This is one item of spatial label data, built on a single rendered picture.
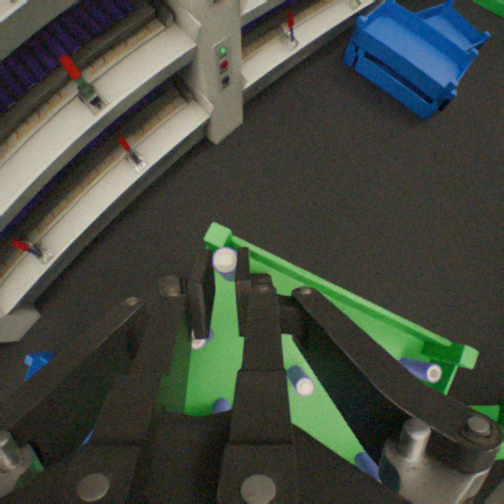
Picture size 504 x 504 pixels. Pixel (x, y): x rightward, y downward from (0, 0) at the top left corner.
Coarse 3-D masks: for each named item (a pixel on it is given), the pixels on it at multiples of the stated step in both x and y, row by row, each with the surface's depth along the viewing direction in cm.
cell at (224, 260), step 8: (224, 248) 20; (216, 256) 20; (224, 256) 20; (232, 256) 20; (216, 264) 20; (224, 264) 20; (232, 264) 20; (224, 272) 20; (232, 272) 20; (232, 280) 25
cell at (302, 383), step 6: (294, 366) 32; (288, 372) 32; (294, 372) 30; (300, 372) 29; (294, 378) 28; (300, 378) 27; (306, 378) 27; (294, 384) 27; (300, 384) 27; (306, 384) 26; (312, 384) 27; (300, 390) 26; (306, 390) 26; (312, 390) 26
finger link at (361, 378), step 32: (320, 320) 10; (352, 320) 10; (320, 352) 10; (352, 352) 8; (384, 352) 8; (352, 384) 8; (384, 384) 7; (416, 384) 7; (352, 416) 8; (384, 416) 6; (416, 416) 6; (448, 416) 5; (480, 416) 5; (448, 448) 5; (480, 448) 4
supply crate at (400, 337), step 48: (240, 240) 30; (288, 288) 34; (336, 288) 29; (288, 336) 33; (384, 336) 34; (432, 336) 29; (192, 384) 32; (288, 384) 32; (432, 384) 30; (336, 432) 31
